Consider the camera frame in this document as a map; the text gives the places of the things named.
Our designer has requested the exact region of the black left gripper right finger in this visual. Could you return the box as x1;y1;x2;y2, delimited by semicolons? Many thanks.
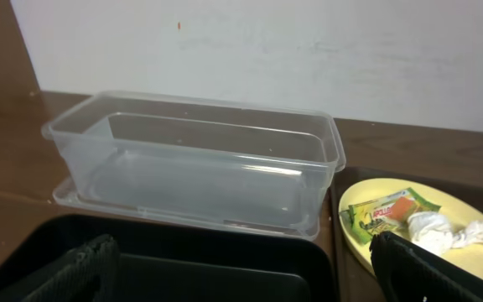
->
369;232;483;302

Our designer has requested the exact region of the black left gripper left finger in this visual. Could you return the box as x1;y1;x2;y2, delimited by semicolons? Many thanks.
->
0;235;120;302

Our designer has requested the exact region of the white tissue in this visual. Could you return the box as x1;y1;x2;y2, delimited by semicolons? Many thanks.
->
407;211;483;256

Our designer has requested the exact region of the green orange snack wrapper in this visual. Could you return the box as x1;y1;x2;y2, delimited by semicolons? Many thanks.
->
348;188;441;245

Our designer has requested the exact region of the dark brown serving tray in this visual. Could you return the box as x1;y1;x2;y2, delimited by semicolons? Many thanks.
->
328;167;483;301

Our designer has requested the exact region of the black rectangular tray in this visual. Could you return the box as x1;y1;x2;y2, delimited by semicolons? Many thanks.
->
0;215;337;301

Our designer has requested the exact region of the yellow round plate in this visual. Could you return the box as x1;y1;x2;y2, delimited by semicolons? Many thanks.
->
338;178;483;279

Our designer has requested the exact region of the clear plastic bin lid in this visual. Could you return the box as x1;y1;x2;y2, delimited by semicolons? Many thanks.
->
53;177;320;242

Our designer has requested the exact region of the clear plastic bin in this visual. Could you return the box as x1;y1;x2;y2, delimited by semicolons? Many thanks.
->
42;91;346;231

